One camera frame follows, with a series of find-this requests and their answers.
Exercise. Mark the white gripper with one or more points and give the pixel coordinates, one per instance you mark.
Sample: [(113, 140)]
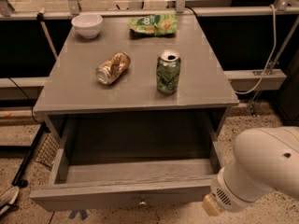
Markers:
[(224, 192)]

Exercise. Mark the grey top drawer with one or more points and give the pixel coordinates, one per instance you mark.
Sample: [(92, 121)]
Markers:
[(102, 164)]

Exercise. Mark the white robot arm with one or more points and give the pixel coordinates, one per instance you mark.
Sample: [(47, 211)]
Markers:
[(265, 160)]

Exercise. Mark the grey wooden drawer cabinet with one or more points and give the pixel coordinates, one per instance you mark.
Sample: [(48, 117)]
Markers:
[(72, 86)]

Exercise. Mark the green soda can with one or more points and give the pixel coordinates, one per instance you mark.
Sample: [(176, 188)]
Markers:
[(168, 71)]

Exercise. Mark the gold crushed can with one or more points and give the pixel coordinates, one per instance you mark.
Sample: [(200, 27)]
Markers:
[(113, 68)]

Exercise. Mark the green chip bag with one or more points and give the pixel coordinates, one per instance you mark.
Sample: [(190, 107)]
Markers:
[(157, 24)]

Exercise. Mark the black floor stand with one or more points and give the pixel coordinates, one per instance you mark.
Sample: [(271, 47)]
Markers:
[(24, 152)]

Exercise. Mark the white ceramic bowl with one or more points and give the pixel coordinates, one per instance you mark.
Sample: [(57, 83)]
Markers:
[(88, 25)]

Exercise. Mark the wooden stick with clamp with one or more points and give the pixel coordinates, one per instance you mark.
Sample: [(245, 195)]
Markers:
[(40, 18)]

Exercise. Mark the wire mesh basket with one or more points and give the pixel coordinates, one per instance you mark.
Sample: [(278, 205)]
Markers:
[(47, 151)]

